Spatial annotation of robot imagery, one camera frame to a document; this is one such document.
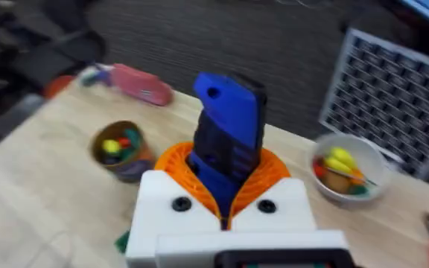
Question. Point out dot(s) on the right gripper white and orange left finger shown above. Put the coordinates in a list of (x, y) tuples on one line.
[(164, 208)]

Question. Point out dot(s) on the white bowl of toy vegetables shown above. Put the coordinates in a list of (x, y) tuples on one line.
[(348, 169)]

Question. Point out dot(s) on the pink pouch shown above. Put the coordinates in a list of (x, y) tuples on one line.
[(140, 84)]

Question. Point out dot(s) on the black chair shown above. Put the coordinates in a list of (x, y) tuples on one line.
[(39, 48)]

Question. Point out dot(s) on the brown tub of toys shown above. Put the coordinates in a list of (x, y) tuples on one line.
[(122, 150)]

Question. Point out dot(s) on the green disc with holes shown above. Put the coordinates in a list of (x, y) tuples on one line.
[(123, 242)]

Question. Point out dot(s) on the blue electric screwdriver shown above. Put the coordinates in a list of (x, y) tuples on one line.
[(229, 134)]

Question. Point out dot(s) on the orange round object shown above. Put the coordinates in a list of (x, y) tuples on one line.
[(58, 85)]

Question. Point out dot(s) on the right gripper white and orange right finger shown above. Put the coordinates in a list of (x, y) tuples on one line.
[(285, 206)]

